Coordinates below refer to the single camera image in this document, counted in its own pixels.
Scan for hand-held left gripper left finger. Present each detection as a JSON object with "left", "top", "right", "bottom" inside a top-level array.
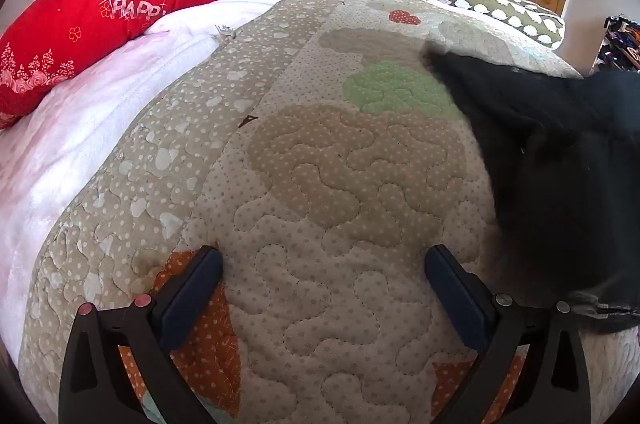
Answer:
[{"left": 58, "top": 245, "right": 224, "bottom": 424}]

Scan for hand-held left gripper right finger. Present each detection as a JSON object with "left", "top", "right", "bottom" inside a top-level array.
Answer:
[{"left": 424, "top": 244, "right": 593, "bottom": 424}]

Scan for black pants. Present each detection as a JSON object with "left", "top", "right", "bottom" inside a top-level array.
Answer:
[{"left": 422, "top": 49, "right": 640, "bottom": 335}]

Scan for quilted patchwork bedspread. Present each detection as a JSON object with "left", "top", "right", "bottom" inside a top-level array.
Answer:
[{"left": 20, "top": 0, "right": 640, "bottom": 424}]

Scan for white plush blanket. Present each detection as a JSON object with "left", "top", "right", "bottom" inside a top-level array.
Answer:
[{"left": 0, "top": 0, "right": 331, "bottom": 335}]

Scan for green patterned pillow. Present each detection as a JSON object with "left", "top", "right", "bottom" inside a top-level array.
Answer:
[{"left": 415, "top": 0, "right": 566, "bottom": 50}]

